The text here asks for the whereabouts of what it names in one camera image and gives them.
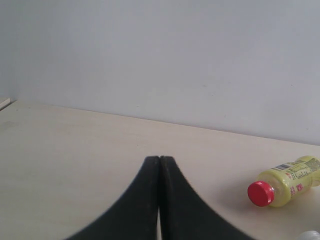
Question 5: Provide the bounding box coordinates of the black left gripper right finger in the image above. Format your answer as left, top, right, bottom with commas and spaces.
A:
158, 156, 252, 240

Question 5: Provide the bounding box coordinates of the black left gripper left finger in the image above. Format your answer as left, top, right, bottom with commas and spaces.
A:
68, 156, 160, 240

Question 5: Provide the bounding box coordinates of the yellow bottle red cap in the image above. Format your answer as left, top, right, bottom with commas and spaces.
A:
247, 155, 320, 207

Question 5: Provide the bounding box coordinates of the clear bottle white label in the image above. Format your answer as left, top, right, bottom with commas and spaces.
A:
297, 230, 320, 240

